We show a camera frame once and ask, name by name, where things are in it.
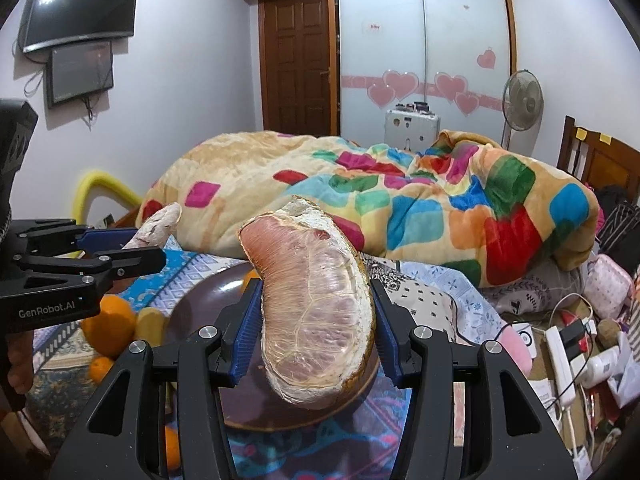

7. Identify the small pomelo segment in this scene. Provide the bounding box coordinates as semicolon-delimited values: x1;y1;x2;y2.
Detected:
124;203;182;249

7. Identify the large orange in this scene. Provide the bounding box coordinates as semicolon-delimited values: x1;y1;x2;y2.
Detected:
80;295;137;359

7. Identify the large pomelo segment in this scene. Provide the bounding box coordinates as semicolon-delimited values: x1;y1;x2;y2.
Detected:
239;195;376;410

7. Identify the operator hand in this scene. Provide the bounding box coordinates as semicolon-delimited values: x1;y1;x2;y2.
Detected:
6;330;34;394

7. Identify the small mandarin orange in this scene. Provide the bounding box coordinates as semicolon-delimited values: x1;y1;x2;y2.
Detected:
88;356;114;385

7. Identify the yellow foam tube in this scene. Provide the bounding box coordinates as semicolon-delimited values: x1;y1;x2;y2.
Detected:
72;170;142;223

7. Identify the dark purple round plate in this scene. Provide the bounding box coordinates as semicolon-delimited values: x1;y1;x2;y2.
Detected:
163;261;378;432

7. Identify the pink plush toy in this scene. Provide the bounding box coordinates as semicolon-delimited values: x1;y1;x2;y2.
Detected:
496;324;533;377

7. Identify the white power strip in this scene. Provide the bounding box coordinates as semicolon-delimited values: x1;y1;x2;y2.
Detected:
544;326;576;408

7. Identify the orange on plate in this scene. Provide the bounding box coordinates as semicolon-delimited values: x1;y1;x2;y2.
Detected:
241;269;260;292

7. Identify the colourful patchwork blanket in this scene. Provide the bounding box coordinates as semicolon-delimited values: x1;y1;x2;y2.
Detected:
138;130;599;288

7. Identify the wooden chair backrest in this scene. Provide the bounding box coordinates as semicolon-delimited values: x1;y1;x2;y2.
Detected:
556;116;639;203

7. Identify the brown wooden door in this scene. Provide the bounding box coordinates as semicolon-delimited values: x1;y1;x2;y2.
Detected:
258;0;336;136

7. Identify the white electronic device box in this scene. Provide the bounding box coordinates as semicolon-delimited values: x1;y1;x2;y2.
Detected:
384;102;440;153

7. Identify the standing electric fan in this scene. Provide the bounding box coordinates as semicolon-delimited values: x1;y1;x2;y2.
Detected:
501;70;544;150

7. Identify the frosted wardrobe with hearts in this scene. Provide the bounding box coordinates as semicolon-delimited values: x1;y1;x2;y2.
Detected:
336;0;512;146

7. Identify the small black wall monitor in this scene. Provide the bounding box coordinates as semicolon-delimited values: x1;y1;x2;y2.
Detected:
46;41;114;108

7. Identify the wall-mounted black television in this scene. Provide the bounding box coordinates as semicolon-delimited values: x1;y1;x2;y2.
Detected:
18;0;137;53

